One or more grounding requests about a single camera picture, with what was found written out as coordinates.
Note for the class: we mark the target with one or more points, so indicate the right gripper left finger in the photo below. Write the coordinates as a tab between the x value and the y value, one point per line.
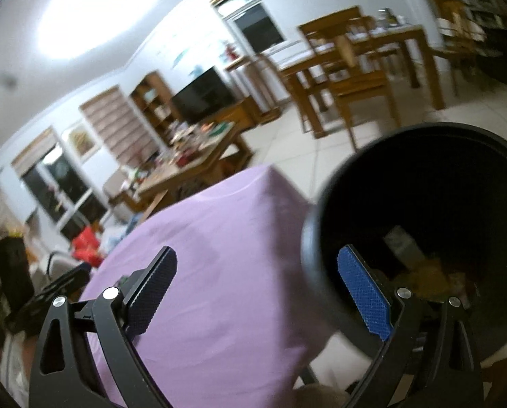
64	373

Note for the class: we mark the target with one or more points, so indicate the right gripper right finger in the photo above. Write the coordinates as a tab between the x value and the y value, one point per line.
430	340

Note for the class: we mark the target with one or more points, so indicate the white milk carton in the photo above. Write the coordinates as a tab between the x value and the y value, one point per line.
404	248

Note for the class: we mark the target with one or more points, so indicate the black round trash bin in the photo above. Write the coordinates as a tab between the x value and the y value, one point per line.
445	184

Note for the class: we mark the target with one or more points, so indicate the purple tablecloth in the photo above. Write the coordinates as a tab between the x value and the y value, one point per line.
238	323

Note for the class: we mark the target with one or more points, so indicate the wooden coffee table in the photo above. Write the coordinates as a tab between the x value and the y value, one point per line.
221	157

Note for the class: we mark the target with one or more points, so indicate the wooden bookshelf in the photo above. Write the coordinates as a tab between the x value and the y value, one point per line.
153	98

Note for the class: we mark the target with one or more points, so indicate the black flat television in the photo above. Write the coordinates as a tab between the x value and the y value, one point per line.
204	96

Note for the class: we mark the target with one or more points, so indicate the wooden dining table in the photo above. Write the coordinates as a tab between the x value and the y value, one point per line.
304	78

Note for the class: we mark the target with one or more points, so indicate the tall wooden plant stand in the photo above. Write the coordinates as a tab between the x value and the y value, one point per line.
248	81

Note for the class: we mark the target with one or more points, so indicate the wooden dining chair front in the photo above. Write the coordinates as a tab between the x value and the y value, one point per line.
350	61

